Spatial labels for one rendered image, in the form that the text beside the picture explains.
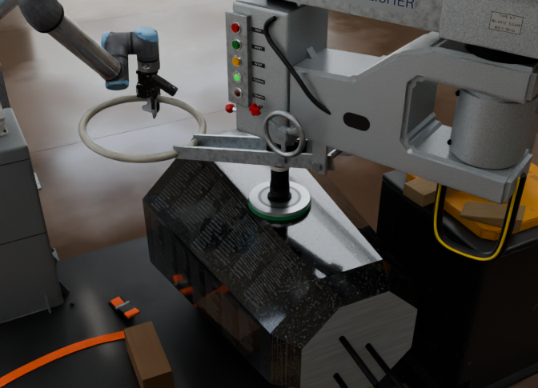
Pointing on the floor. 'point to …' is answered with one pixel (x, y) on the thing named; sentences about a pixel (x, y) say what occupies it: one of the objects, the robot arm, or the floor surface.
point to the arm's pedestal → (23, 234)
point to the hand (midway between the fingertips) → (157, 113)
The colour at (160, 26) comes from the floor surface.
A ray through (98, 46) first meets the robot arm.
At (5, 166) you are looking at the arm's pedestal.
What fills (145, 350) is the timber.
